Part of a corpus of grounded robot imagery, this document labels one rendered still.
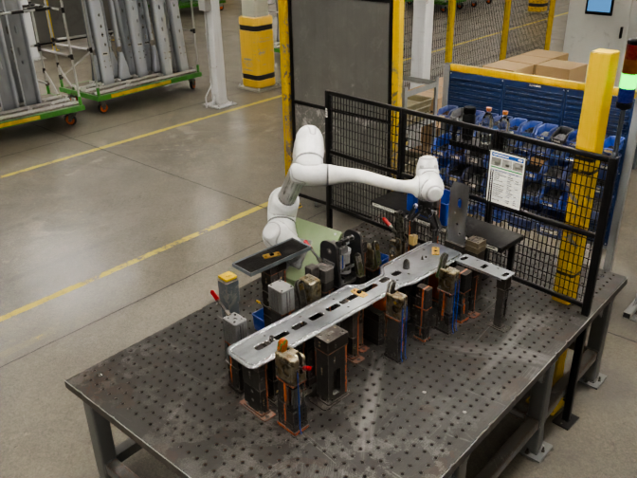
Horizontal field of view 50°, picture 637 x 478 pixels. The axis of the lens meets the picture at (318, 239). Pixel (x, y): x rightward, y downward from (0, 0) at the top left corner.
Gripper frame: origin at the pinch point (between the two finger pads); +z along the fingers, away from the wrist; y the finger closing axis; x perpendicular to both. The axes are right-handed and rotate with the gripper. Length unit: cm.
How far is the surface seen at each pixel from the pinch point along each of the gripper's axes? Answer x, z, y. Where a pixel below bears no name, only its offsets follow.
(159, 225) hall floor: 36, 114, -326
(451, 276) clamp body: -8.4, 10.3, 23.9
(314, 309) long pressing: -71, 13, -5
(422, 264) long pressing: -4.3, 13.1, 3.3
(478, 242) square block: 25.2, 7.4, 15.6
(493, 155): 55, -28, 2
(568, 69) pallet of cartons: 423, 11, -144
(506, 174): 54, -20, 11
